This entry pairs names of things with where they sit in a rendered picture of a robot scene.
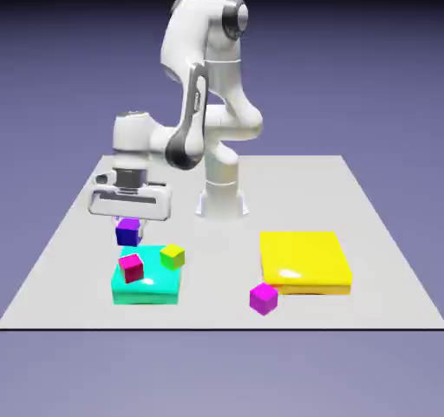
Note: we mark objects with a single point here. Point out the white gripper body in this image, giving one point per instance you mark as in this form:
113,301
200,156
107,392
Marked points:
131,205

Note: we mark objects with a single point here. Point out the large cyan box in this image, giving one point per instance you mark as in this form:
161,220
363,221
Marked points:
152,285

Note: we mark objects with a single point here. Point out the small magenta cube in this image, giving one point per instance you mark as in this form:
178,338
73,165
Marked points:
263,299

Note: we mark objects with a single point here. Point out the large yellow box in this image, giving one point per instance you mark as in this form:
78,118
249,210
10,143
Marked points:
303,257

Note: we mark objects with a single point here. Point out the small crimson cube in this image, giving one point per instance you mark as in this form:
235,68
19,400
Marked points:
131,268

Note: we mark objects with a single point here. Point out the small yellow-green cube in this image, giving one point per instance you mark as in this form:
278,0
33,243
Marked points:
172,257

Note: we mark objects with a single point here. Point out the small purple cube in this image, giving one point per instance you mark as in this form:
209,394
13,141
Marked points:
127,234

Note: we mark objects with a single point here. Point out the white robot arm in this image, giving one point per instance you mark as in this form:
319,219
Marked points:
194,77

